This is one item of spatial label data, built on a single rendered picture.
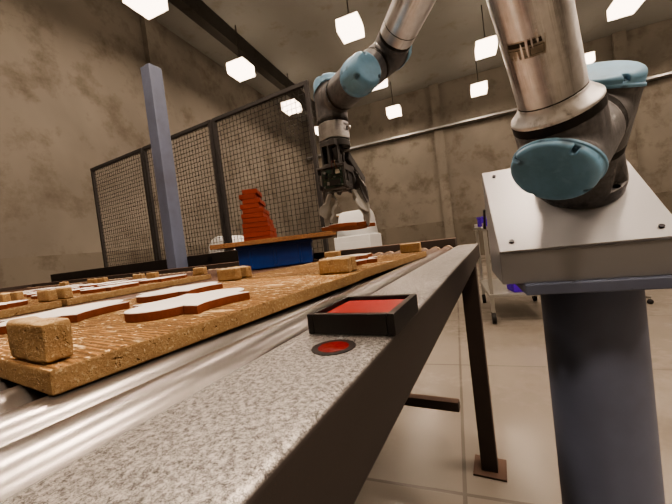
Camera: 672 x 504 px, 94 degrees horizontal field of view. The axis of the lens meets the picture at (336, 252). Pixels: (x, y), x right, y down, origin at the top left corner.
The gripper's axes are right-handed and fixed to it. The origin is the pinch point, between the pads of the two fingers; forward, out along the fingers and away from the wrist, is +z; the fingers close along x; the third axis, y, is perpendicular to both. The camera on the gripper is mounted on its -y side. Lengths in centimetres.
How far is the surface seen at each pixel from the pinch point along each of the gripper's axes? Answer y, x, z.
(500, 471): -61, 27, 102
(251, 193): -45, -65, -24
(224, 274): 22.2, -20.8, 7.7
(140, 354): 59, 7, 10
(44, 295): 37, -60, 8
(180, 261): -86, -168, 3
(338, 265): 24.9, 7.4, 7.8
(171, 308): 52, 2, 8
